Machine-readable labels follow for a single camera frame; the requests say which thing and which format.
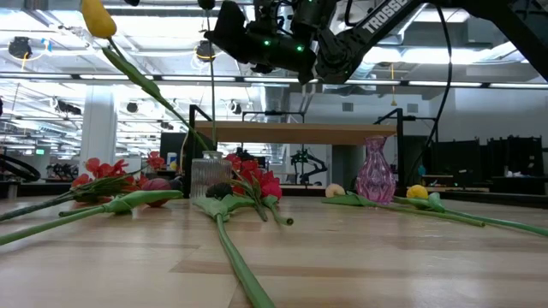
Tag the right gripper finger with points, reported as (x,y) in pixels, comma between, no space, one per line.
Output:
(227,30)

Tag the yellow artificial tulip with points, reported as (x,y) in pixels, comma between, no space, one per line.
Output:
(98,19)
(417,191)

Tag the clear ribbed glass vase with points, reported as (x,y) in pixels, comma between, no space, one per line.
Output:
(207,175)

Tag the cream artificial tulip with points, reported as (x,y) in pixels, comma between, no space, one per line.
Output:
(335,190)

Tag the purple glass vase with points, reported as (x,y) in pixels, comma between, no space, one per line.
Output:
(376,179)

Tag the maroon artificial tulip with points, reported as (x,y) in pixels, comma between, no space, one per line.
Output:
(156,186)

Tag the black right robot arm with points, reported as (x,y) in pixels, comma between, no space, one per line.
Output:
(377,25)

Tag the black spare robot arm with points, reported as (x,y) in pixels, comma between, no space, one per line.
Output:
(306,164)

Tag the black round ceiling fixture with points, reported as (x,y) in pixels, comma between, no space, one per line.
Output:
(203,51)
(19,47)

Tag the yellow ceiling pendant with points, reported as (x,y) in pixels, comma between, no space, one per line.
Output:
(393,102)

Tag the white building pillar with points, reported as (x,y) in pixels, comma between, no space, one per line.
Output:
(98,128)

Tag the black equipment cabinet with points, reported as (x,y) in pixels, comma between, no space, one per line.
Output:
(516,156)
(456,156)

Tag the black aluminium table frame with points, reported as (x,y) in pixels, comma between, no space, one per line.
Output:
(492,199)

